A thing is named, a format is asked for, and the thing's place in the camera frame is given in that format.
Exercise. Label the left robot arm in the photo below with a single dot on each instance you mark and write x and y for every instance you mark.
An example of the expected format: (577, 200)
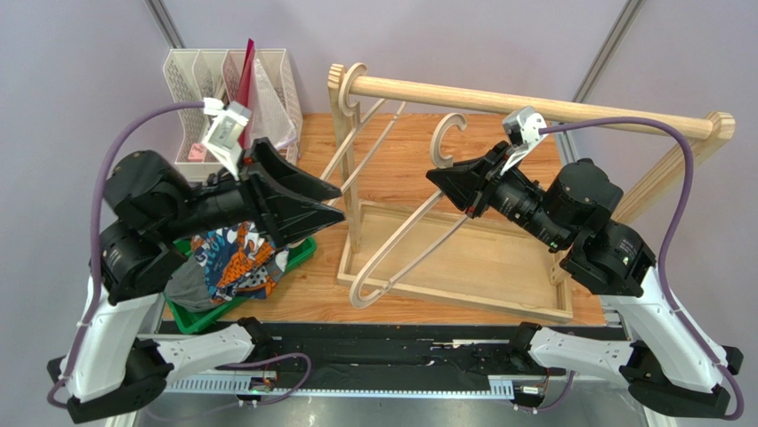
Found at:
(115, 372)

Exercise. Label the wooden clothes rack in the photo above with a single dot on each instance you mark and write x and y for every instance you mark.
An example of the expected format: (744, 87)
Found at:
(487, 265)

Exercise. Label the red folder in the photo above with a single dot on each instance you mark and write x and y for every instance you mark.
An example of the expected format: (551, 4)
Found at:
(245, 78)

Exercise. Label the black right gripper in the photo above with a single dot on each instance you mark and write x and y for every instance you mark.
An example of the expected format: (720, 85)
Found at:
(484, 181)

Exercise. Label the clear plastic bag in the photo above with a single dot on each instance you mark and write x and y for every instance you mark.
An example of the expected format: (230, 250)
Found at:
(269, 116)

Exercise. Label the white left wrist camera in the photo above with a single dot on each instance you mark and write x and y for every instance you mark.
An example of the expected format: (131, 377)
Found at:
(228, 124)

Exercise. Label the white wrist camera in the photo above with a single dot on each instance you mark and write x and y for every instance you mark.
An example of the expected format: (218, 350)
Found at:
(523, 128)
(228, 124)

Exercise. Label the white file organizer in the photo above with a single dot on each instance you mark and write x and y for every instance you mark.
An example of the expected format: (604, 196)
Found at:
(194, 74)

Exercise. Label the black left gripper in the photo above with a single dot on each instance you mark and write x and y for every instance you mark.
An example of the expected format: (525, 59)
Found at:
(283, 218)

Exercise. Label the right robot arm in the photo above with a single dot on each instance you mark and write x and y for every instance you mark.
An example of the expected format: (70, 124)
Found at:
(664, 368)

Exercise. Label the grey shorts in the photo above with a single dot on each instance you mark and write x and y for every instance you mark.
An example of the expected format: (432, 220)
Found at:
(187, 288)

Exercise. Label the patterned blue orange shorts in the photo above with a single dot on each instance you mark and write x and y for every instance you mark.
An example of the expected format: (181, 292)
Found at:
(238, 261)

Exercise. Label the pink eraser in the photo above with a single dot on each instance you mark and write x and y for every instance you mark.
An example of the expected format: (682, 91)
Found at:
(196, 153)

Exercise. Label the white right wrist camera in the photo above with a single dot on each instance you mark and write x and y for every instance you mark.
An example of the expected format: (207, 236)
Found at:
(523, 128)

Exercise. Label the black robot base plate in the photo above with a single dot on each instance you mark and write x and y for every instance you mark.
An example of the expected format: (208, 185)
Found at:
(395, 359)

